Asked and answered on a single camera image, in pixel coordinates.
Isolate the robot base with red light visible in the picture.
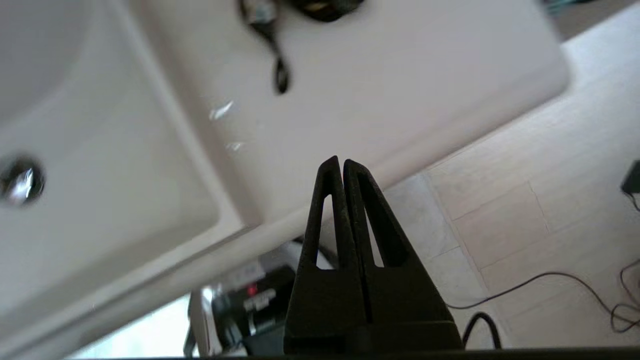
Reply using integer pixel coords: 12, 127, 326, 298
182, 239, 341, 358

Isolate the white ceramic sink basin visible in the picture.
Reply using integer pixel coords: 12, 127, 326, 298
0, 0, 571, 360

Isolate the thin black floor cable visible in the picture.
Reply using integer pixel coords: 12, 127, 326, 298
445, 257, 640, 334

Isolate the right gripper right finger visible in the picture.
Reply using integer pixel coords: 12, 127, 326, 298
342, 159, 463, 352

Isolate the chrome drain stopper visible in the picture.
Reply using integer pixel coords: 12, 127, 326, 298
0, 155, 47, 207

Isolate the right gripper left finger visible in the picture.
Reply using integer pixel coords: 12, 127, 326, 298
283, 156, 373, 353

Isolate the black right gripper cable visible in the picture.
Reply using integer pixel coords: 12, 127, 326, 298
462, 312, 502, 351

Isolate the black floor plug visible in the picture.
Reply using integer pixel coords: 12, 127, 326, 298
620, 160, 640, 197

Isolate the yellow cloth with black trim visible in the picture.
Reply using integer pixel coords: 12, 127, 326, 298
237, 0, 367, 96

